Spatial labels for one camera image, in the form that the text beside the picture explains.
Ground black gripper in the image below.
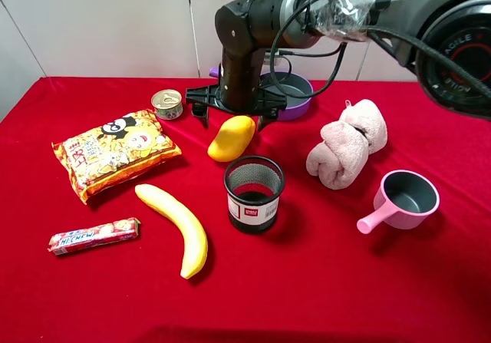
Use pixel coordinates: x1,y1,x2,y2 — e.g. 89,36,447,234
185,0,297,131

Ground yellow mango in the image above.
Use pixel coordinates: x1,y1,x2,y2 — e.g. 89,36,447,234
207,116,255,163

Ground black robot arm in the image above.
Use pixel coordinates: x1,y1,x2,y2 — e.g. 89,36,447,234
185,0,490,127

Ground small tin can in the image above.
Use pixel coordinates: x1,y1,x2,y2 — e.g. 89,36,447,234
151,89,183,120

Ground purple frying pan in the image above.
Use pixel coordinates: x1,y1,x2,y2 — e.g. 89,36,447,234
205,67,313,120

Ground black mesh pen holder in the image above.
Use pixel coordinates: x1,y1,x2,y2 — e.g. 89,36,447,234
223,155,285,234

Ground rolled pink towel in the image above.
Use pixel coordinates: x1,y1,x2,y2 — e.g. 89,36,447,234
305,99,387,190

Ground yellow banana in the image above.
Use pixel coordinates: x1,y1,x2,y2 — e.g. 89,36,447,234
134,184,208,279

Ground prawn cracker snack bag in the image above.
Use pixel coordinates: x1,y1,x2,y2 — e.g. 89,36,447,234
51,109,182,203

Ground pink saucepan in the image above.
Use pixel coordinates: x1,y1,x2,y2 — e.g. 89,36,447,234
357,170,440,234

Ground Hi-Chew candy pack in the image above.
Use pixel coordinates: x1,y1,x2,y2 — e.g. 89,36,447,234
48,217,140,256

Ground black cable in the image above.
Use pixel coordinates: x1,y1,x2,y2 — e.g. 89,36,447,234
234,0,491,101

